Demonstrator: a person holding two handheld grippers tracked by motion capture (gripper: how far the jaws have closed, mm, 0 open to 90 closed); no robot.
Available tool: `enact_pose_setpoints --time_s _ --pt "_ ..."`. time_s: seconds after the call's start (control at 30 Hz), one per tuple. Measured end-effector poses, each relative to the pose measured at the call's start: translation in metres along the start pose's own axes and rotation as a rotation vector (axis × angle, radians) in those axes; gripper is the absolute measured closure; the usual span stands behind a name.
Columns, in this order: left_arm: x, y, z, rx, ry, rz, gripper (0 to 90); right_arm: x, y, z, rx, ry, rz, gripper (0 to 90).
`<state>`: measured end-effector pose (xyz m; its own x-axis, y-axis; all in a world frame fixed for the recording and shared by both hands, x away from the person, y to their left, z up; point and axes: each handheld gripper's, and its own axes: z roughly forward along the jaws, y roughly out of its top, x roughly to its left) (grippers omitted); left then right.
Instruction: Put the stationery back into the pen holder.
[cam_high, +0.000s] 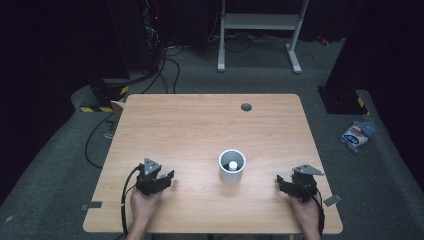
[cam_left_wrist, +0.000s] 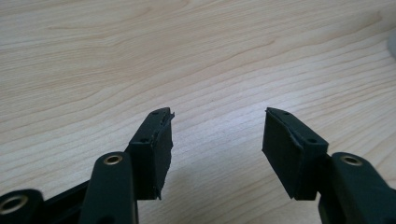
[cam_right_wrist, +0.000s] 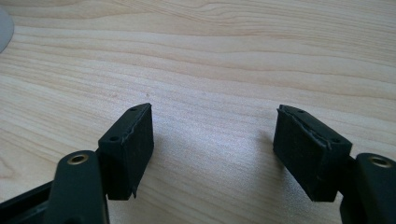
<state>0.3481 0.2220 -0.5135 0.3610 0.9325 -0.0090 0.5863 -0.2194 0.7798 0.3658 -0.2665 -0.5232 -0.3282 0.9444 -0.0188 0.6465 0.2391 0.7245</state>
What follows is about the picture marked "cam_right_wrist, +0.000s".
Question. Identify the grey round object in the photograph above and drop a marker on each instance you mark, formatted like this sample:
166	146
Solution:
4	29

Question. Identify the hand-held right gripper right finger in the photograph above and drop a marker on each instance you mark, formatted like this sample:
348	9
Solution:
311	155

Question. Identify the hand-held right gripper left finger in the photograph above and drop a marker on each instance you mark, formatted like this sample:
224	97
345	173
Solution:
127	158

